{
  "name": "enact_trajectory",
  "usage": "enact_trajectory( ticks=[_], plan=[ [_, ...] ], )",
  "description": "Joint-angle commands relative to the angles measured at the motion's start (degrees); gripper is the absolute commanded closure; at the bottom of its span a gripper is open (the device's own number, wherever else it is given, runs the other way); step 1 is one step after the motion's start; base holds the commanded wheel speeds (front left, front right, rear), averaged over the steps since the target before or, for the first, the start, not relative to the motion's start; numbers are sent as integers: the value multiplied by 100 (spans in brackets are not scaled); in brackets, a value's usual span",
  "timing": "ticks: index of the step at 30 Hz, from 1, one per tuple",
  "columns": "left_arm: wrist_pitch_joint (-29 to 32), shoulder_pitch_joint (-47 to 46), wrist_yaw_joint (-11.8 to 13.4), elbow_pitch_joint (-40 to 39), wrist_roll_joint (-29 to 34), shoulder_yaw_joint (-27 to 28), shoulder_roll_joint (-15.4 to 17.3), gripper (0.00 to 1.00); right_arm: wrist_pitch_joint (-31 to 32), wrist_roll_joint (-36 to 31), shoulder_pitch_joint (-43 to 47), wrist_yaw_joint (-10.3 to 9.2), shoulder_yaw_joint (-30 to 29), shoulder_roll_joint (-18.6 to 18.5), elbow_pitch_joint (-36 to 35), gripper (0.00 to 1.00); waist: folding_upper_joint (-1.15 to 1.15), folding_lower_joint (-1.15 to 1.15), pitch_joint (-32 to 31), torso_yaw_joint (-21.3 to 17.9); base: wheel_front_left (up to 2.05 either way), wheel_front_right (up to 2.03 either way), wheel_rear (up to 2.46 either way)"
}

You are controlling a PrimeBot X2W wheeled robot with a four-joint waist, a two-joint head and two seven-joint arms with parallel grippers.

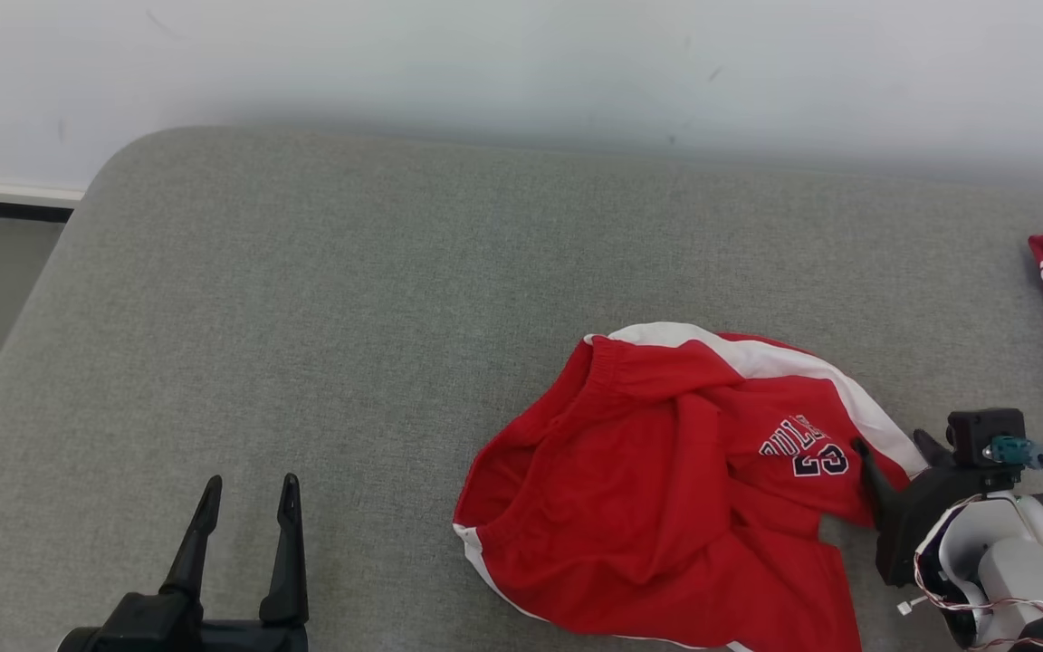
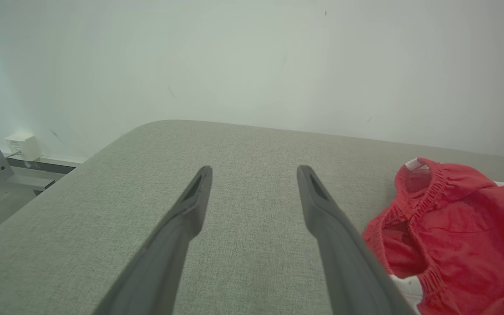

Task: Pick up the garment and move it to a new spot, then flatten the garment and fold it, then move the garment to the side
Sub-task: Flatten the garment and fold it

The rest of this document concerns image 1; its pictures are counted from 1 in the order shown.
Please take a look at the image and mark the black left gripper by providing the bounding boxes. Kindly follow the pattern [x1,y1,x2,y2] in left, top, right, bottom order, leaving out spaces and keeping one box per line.
[58,473,311,652]

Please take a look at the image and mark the red white-striped Bulls shorts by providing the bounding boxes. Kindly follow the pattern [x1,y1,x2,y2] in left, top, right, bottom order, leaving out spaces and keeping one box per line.
[452,321,931,652]

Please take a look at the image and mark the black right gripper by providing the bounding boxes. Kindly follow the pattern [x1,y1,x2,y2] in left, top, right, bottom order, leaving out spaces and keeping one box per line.
[850,428,985,589]

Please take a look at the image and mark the white baseboard strip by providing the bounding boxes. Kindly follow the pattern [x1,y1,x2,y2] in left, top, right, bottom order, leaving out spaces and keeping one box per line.
[0,177,88,204]

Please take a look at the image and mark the teal right camera connector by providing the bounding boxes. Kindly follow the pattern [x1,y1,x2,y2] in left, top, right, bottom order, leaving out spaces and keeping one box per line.
[983,436,1043,468]

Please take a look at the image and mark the thin red white wires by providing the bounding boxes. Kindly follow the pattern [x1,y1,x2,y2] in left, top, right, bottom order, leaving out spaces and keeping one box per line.
[896,494,1043,652]

